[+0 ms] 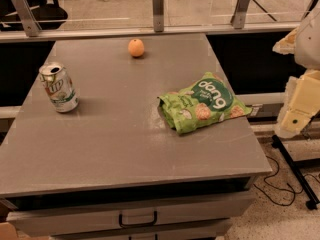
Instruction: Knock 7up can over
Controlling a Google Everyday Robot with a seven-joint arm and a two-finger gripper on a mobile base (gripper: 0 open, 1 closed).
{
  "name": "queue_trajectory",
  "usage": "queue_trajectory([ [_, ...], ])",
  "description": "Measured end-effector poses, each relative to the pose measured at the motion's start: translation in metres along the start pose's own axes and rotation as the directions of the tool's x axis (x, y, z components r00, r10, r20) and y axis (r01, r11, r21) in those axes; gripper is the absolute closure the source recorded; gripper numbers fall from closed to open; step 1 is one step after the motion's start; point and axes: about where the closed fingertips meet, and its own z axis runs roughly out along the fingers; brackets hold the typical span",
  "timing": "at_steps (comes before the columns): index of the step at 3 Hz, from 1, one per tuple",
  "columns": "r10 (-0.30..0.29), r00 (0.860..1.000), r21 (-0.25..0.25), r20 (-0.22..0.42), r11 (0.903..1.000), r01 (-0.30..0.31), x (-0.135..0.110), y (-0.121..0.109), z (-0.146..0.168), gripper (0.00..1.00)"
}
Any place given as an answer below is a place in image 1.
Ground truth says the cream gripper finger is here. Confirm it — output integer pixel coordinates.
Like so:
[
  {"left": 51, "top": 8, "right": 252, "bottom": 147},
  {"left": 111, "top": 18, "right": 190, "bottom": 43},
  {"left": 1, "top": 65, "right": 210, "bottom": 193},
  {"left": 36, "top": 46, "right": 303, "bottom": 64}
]
[
  {"left": 274, "top": 69, "right": 320, "bottom": 138},
  {"left": 272, "top": 28, "right": 298, "bottom": 55}
]

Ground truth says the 7up soda can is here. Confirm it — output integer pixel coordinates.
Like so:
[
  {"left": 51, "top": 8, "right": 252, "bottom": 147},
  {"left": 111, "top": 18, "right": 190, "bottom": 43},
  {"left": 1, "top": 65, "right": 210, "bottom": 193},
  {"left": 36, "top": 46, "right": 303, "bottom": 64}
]
[{"left": 39, "top": 62, "right": 79, "bottom": 113}]

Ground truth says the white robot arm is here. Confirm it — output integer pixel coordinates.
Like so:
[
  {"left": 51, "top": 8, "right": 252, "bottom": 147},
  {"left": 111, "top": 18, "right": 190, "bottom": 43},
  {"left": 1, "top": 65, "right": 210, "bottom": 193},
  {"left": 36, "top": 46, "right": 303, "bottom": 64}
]
[{"left": 272, "top": 8, "right": 320, "bottom": 138}]

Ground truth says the black floor stand bar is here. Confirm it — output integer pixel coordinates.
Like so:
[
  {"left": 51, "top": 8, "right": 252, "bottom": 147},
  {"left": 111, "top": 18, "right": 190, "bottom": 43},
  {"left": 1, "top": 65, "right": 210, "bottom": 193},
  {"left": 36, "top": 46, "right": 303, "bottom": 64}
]
[{"left": 272, "top": 135, "right": 320, "bottom": 210}]

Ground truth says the green dang snack bag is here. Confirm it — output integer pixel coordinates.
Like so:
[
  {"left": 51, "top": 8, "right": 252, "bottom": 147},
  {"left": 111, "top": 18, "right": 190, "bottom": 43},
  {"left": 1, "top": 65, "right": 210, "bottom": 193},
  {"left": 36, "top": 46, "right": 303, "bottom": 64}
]
[{"left": 159, "top": 72, "right": 252, "bottom": 135}]

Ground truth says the orange fruit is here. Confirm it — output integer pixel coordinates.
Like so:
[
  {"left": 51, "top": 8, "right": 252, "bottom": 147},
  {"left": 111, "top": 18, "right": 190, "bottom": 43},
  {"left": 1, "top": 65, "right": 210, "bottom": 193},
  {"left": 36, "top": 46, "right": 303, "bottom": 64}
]
[{"left": 128, "top": 39, "right": 144, "bottom": 57}]

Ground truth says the black office chair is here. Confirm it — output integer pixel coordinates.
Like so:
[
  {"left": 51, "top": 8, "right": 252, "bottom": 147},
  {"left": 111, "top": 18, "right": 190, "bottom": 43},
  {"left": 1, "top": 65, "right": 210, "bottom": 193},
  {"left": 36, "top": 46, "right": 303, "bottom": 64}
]
[{"left": 0, "top": 0, "right": 68, "bottom": 31}]

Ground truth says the right metal railing bracket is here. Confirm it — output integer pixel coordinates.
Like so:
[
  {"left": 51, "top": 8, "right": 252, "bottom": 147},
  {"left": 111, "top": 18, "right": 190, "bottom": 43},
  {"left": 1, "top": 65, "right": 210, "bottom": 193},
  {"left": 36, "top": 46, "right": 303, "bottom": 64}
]
[{"left": 231, "top": 0, "right": 250, "bottom": 29}]

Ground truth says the metal railing bracket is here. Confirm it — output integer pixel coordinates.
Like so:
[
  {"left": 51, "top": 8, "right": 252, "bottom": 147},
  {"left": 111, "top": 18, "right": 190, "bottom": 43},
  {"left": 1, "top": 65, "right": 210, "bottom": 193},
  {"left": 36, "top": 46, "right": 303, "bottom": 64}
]
[
  {"left": 11, "top": 0, "right": 41, "bottom": 37},
  {"left": 231, "top": 0, "right": 250, "bottom": 29},
  {"left": 152, "top": 0, "right": 164, "bottom": 32}
]

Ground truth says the black floor cable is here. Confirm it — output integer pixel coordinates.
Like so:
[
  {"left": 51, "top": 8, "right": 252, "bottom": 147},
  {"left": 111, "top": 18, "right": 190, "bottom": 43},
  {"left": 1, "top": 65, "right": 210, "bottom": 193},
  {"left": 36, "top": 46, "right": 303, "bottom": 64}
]
[{"left": 253, "top": 155, "right": 320, "bottom": 207}]

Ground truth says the middle metal railing bracket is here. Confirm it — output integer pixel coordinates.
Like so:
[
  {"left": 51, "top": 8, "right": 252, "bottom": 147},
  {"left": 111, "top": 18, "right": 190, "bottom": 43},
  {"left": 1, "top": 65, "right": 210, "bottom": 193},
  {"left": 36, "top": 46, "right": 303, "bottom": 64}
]
[{"left": 152, "top": 0, "right": 164, "bottom": 32}]

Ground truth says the left metal railing bracket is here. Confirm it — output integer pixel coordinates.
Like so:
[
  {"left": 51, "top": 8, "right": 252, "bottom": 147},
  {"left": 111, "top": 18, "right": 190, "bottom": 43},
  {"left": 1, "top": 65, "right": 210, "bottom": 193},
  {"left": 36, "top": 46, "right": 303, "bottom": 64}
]
[{"left": 11, "top": 0, "right": 41, "bottom": 37}]

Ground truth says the horizontal metal rail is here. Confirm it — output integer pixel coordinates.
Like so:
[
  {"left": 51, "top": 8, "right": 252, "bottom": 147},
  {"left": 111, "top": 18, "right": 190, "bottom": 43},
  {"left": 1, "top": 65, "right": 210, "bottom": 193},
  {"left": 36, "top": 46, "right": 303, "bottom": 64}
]
[{"left": 0, "top": 22, "right": 300, "bottom": 43}]

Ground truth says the grey drawer with black handle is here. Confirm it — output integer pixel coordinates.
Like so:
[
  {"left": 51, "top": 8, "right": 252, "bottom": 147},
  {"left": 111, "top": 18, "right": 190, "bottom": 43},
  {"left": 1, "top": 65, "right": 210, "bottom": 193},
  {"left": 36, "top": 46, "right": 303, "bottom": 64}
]
[{"left": 7, "top": 191, "right": 254, "bottom": 237}]

